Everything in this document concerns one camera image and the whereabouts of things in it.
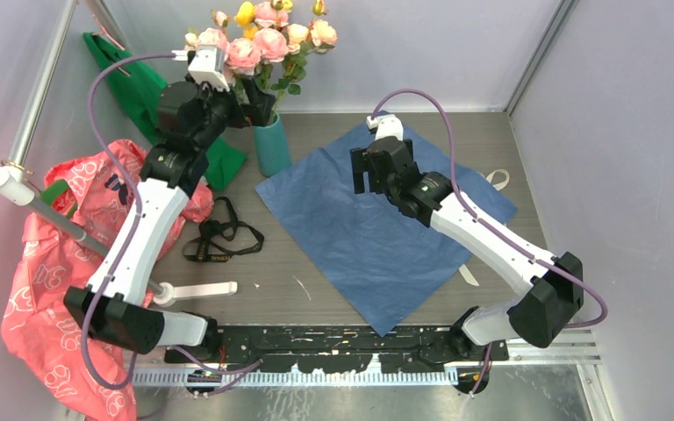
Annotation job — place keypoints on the silver metal frame pole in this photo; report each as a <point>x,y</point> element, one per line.
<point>30,117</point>

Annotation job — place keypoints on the teal ceramic vase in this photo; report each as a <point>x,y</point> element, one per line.
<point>272,147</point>

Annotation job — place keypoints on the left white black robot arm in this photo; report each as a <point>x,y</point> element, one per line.
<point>110,308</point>

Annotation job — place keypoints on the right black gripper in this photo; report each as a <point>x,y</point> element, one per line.
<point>361,163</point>

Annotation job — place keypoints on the green cloth bag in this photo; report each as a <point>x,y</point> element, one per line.
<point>137,89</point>

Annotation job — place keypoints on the blue paper bouquet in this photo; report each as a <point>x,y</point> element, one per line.
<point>343,258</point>

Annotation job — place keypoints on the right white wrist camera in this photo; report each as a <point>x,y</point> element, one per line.
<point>386,126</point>

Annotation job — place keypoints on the grey rod with white caps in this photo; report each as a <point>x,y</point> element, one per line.
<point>165,294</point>

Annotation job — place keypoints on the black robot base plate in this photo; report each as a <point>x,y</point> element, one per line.
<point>337,349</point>

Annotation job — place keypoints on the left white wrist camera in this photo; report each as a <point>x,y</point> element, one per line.
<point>205,64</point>

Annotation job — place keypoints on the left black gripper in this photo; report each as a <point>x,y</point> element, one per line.
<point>257,110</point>

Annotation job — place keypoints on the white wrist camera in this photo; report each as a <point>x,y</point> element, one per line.
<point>386,126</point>
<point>205,64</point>

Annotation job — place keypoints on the pink printed raincoat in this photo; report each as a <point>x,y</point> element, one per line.
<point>36,326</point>

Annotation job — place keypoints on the yellow rose stem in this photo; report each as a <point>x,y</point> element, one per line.
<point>247,17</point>

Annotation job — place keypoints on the pink flower stem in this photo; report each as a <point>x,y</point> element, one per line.
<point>272,46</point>
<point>242,55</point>

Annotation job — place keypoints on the yellow cream flower stem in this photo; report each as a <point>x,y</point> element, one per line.
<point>317,37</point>

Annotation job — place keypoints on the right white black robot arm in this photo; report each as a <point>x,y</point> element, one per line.
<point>548,288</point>

